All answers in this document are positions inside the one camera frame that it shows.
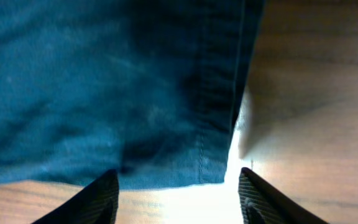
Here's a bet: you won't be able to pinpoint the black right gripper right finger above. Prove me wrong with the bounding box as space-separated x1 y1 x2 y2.
238 167 328 224

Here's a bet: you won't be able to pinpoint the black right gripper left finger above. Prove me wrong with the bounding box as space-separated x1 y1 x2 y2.
34 170 119 224

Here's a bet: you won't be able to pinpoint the navy blue shorts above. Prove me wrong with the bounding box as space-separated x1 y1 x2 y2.
0 0 264 190

